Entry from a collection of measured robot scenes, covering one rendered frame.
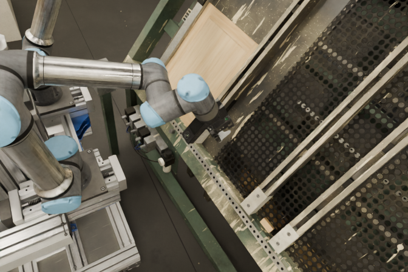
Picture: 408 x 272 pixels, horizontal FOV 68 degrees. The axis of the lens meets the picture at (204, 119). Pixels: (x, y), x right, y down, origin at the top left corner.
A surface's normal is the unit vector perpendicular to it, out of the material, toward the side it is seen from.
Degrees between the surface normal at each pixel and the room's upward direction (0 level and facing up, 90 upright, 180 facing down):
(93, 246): 0
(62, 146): 7
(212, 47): 55
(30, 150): 85
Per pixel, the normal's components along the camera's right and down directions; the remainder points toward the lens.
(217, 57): -0.59, -0.07
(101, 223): 0.14, -0.64
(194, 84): -0.29, -0.43
